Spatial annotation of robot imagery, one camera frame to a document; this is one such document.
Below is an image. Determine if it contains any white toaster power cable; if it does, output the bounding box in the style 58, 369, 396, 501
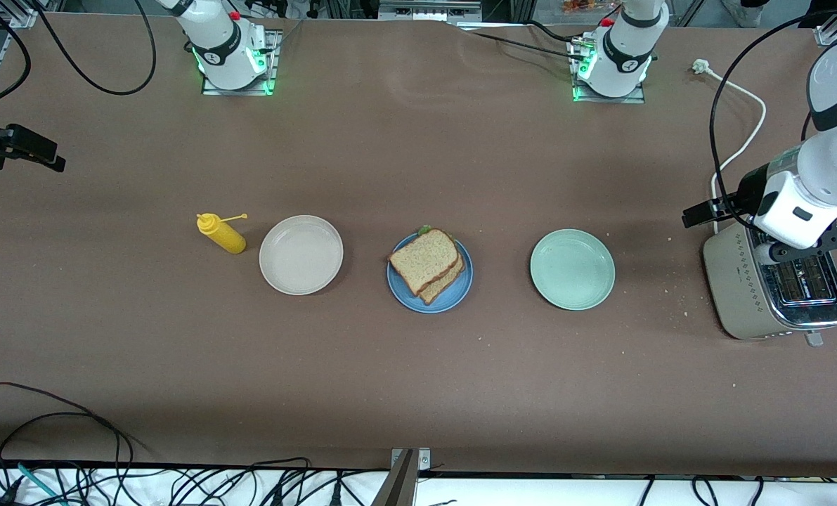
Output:
692, 59, 768, 234

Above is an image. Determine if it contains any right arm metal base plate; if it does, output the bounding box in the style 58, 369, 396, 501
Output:
201, 28, 282, 96

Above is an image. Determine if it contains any mint green round plate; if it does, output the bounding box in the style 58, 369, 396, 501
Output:
530, 229, 616, 311

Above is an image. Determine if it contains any yellow mustard squeeze bottle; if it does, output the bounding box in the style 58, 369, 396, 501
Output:
196, 213, 249, 255

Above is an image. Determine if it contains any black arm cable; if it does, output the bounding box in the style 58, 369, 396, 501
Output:
709, 8, 837, 226
0, 0, 33, 117
30, 0, 158, 96

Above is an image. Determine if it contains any long black looped cable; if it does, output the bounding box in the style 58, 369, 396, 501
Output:
0, 382, 135, 506

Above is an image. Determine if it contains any brown toast bread slice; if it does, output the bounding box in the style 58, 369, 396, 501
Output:
388, 228, 460, 297
418, 254, 467, 305

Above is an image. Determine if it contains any teal cable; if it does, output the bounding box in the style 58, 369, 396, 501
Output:
0, 457, 69, 506

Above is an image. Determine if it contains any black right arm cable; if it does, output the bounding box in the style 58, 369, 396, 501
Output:
0, 0, 33, 117
30, 0, 158, 96

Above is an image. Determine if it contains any beige round plate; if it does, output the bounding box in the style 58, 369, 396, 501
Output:
259, 215, 344, 296

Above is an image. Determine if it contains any blue round plate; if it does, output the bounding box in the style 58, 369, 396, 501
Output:
387, 233, 474, 313

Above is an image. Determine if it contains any black base supply cable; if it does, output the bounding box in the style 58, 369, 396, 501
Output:
469, 31, 588, 64

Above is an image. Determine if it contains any beige chrome toaster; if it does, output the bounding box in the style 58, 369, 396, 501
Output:
703, 221, 837, 348

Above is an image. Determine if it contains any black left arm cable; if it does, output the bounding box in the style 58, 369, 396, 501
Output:
709, 8, 837, 226

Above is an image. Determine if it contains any metal table edge bracket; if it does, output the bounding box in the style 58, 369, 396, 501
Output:
371, 448, 432, 506

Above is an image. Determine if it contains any silver metal rail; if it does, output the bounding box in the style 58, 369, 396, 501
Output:
377, 0, 483, 21

